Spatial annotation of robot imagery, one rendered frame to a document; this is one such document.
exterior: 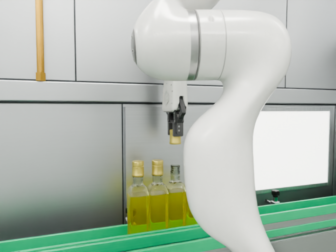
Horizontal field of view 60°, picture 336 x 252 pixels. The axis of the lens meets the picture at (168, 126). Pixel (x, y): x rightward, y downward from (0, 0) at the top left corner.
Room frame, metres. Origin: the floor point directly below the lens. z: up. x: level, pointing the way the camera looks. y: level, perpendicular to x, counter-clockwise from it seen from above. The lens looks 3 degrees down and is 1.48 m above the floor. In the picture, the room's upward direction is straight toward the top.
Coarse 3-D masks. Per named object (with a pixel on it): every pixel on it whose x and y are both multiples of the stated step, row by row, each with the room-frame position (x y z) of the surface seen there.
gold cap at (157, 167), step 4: (152, 160) 0.84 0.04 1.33; (156, 160) 0.84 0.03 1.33; (160, 160) 0.84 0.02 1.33; (152, 164) 0.84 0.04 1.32; (156, 164) 0.83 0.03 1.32; (160, 164) 0.84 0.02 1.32; (152, 168) 0.84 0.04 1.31; (156, 168) 0.83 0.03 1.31; (160, 168) 0.84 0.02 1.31; (152, 172) 0.84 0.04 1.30; (156, 172) 0.83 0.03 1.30; (160, 172) 0.84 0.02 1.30
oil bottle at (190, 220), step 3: (183, 183) 0.90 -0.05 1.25; (186, 198) 0.87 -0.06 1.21; (186, 201) 0.87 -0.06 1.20; (186, 204) 0.87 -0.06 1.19; (186, 207) 0.87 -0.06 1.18; (186, 210) 0.87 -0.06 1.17; (189, 210) 0.86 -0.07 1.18; (186, 213) 0.87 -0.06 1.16; (189, 213) 0.86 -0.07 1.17; (186, 216) 0.87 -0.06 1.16; (189, 216) 0.86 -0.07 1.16; (192, 216) 0.86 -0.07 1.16; (186, 219) 0.87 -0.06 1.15; (189, 219) 0.86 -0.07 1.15; (192, 219) 0.86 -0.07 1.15; (186, 222) 0.87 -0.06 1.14; (189, 222) 0.86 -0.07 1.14; (192, 222) 0.86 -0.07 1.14; (195, 222) 0.86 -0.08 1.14
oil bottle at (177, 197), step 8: (168, 184) 0.86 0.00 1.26; (176, 184) 0.85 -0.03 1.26; (176, 192) 0.85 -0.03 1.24; (184, 192) 0.86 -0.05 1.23; (176, 200) 0.85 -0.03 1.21; (184, 200) 0.86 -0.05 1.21; (176, 208) 0.85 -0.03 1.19; (184, 208) 0.86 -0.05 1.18; (176, 216) 0.85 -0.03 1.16; (184, 216) 0.86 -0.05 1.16; (176, 224) 0.85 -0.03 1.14; (184, 224) 0.86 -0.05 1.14
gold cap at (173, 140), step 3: (171, 129) 0.86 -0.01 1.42; (171, 132) 0.86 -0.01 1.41; (171, 135) 0.86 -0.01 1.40; (171, 138) 0.86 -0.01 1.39; (174, 138) 0.86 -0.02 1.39; (177, 138) 0.86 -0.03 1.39; (180, 138) 0.87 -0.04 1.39; (171, 141) 0.86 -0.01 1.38; (174, 141) 0.86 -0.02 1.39; (177, 141) 0.86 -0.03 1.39; (180, 141) 0.87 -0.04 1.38
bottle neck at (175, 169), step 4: (172, 164) 0.88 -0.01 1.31; (176, 164) 0.88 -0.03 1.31; (172, 168) 0.86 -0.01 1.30; (176, 168) 0.86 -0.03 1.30; (172, 172) 0.86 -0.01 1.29; (176, 172) 0.86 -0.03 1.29; (172, 176) 0.86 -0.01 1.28; (176, 176) 0.86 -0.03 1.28; (172, 180) 0.86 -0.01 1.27; (176, 180) 0.86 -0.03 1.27
